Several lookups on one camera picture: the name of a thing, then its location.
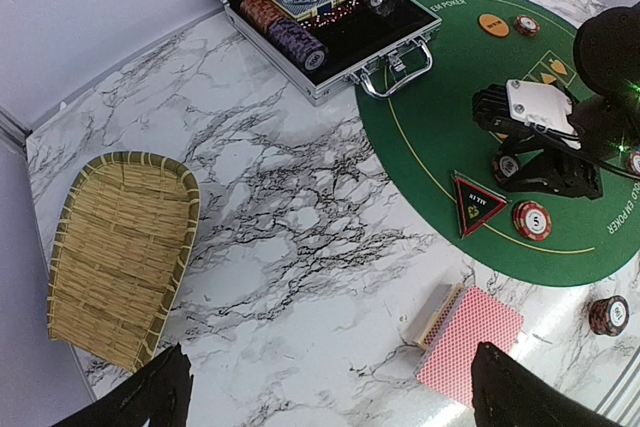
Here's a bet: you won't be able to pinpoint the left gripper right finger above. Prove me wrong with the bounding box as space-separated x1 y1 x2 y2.
471 342 618 427

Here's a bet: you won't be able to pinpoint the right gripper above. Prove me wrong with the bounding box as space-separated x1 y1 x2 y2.
472 83 639 199

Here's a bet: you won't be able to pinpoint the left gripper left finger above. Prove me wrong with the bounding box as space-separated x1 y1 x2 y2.
58 344 194 427

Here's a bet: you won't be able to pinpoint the dark 100 chips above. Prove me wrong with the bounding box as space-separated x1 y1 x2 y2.
492 152 521 184

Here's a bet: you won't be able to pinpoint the red 5 chips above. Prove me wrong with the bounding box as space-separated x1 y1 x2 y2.
514 15 540 37
512 200 552 241
627 149 640 175

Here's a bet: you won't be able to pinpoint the red-backed card deck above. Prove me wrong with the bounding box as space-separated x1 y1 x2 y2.
414 284 524 407

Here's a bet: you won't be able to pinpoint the black triangular all-in button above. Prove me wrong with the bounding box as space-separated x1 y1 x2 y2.
452 170 509 238

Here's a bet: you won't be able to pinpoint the dark 100 chip stack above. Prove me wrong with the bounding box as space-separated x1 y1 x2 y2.
588 295 630 337

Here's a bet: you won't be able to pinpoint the red 5 chips top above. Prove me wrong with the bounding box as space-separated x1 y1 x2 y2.
514 15 540 37

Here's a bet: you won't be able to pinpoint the orange round dealer button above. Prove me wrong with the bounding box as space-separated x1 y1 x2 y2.
478 13 510 38

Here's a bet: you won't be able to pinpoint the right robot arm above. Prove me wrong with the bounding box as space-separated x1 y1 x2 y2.
472 6 639 200

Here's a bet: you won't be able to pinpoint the round green poker mat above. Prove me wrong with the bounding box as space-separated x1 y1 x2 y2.
357 0 639 287

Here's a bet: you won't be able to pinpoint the woven bamboo tray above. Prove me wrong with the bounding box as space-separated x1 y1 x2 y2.
47 151 200 372

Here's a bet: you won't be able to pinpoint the aluminium poker chip case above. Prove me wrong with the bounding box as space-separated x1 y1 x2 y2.
219 0 442 105

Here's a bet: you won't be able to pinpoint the dice in case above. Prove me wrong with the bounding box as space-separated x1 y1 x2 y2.
300 0 361 31

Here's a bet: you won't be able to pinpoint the brown purple chip row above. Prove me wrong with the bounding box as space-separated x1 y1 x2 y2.
240 0 328 72

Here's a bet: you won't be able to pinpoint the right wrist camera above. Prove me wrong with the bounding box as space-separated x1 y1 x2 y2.
505 79 581 150

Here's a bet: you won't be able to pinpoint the left aluminium frame post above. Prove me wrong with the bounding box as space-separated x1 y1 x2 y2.
0 107 32 150

